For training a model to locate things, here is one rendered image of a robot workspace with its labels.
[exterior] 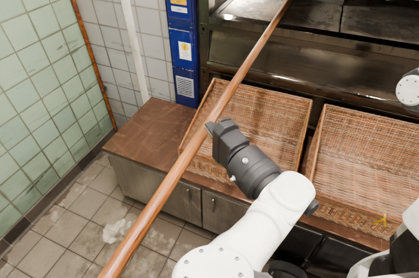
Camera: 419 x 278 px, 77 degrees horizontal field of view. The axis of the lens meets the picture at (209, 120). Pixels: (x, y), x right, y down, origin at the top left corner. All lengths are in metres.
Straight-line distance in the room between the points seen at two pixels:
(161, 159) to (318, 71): 0.91
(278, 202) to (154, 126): 1.28
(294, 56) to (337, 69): 0.21
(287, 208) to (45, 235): 1.84
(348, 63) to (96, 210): 1.78
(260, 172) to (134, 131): 1.20
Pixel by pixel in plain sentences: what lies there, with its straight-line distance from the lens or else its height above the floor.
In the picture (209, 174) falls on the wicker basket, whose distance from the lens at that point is 1.32.
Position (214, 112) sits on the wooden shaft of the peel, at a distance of 0.73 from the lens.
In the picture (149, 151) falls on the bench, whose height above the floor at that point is 0.58.
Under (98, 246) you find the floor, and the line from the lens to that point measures 1.94.
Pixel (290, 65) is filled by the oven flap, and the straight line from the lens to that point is 1.39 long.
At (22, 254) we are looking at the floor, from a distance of 2.12.
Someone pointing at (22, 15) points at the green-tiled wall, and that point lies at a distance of 1.75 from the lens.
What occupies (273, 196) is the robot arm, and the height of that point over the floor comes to 1.32.
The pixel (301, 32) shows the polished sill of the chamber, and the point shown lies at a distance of 1.31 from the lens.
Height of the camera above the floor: 1.68
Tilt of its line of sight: 42 degrees down
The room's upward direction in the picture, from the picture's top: straight up
